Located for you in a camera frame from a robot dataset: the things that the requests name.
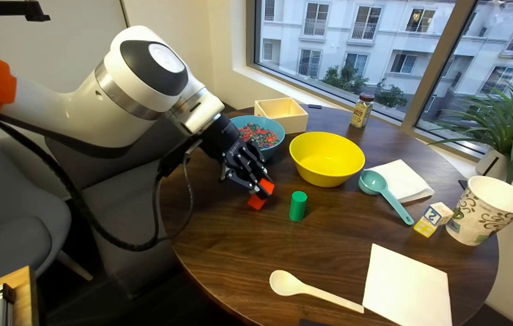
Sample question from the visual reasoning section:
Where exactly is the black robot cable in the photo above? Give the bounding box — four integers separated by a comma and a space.
0, 117, 198, 254

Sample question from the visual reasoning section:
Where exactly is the teal measuring scoop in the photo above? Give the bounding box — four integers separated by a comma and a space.
358, 169, 418, 229

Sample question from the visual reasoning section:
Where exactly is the colourful cereal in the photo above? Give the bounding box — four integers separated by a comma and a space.
240, 124, 283, 153

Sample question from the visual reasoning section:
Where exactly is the small yellow white carton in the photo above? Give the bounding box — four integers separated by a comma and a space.
412, 202, 456, 240

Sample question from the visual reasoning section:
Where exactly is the orange block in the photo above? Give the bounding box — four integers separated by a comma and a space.
245, 176, 278, 214

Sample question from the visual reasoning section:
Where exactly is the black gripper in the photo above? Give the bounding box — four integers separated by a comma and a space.
200, 115, 272, 200

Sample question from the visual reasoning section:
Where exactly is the yellow bowl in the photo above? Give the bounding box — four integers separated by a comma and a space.
287, 131, 369, 189

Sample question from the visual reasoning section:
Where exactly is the black bar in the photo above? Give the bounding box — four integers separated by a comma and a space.
0, 0, 53, 24

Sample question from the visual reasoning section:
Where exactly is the grey chair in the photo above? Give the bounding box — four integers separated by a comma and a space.
0, 126, 73, 287

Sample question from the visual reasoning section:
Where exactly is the jar with yellow label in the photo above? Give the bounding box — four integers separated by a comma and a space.
350, 93, 376, 131

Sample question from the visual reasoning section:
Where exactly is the round dark wooden table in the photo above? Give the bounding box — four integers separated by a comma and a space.
160, 108, 501, 326

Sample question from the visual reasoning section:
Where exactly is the flat white napkin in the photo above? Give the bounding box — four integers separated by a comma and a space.
361, 243, 454, 326

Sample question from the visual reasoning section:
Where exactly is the potted green plant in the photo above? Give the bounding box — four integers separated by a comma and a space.
448, 88, 513, 214

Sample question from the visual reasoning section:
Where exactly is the white plastic spoon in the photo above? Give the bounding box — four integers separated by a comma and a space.
269, 269, 367, 316

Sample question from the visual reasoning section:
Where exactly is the patterned paper cup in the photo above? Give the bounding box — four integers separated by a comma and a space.
445, 175, 513, 249

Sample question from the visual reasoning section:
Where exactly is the folded white napkin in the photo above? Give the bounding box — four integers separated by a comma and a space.
363, 158, 437, 205

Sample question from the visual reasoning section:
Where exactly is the brown window mullion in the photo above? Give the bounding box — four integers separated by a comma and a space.
401, 0, 479, 133

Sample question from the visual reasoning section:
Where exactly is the wooden board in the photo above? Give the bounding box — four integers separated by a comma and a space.
0, 265, 42, 326

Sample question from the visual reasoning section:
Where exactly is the green cylinder block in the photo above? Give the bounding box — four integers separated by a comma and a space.
287, 189, 311, 223

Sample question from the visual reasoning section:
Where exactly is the white square wooden box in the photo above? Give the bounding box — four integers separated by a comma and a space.
253, 97, 311, 137

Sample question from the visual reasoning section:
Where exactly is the blue bowl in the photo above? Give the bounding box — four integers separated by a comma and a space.
229, 115, 287, 164

